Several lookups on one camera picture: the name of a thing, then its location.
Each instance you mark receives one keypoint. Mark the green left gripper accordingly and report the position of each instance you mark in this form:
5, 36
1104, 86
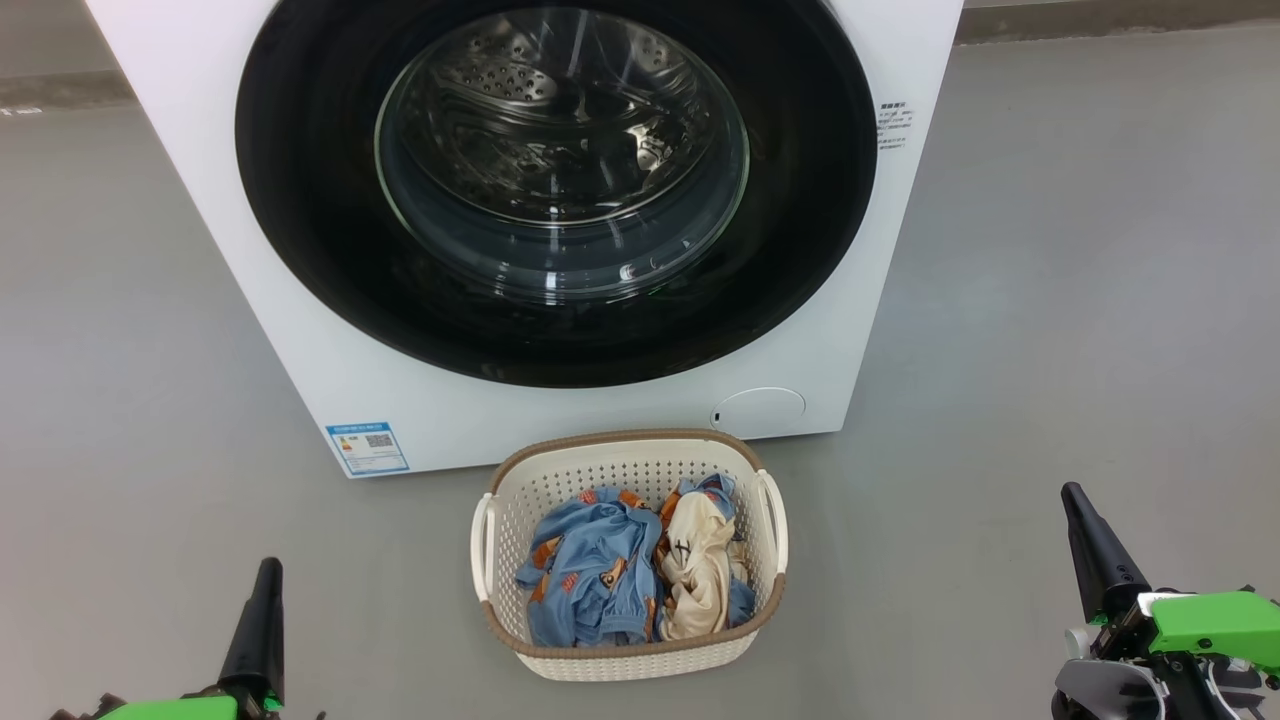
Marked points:
170, 711

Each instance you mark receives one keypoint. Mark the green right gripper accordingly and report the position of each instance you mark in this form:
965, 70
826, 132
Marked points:
1210, 625

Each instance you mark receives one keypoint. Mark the blue patterned garment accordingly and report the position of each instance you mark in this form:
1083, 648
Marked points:
590, 570

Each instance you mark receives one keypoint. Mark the cream garment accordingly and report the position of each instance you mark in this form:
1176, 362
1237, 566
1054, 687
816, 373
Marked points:
700, 560

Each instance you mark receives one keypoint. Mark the washing machine glass door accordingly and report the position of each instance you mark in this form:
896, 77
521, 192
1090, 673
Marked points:
300, 230

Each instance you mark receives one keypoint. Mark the white front-load washing machine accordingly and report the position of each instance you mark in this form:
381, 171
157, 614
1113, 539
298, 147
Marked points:
250, 350

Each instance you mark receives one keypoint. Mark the perforated steel washer drum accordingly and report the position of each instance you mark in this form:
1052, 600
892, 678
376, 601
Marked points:
560, 130

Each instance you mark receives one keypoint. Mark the blue energy label sticker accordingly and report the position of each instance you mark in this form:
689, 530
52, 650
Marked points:
367, 447

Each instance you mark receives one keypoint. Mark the round white filter cover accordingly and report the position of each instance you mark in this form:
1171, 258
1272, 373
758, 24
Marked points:
760, 410

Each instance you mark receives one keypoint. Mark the cream perforated laundry basket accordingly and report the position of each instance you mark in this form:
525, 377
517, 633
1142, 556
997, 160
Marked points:
640, 462

